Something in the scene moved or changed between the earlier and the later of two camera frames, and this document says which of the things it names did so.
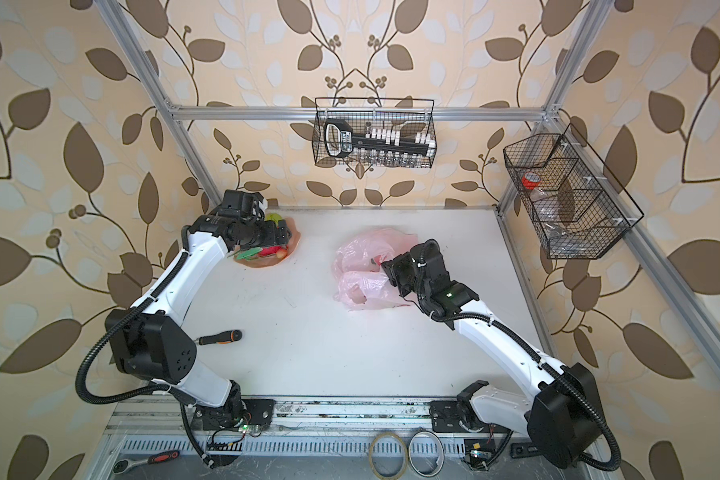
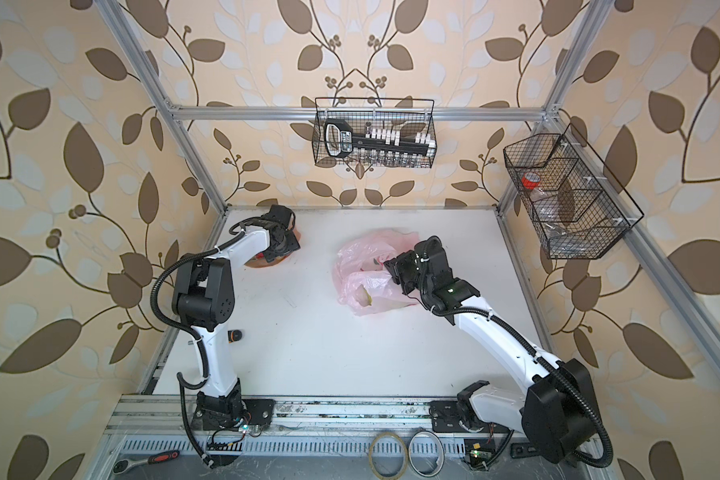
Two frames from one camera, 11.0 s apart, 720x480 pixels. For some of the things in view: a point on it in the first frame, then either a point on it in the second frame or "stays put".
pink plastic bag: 362,281 stays put
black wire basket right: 571,210 stays put
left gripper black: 270,237 -> 292,244
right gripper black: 393,268 stays put
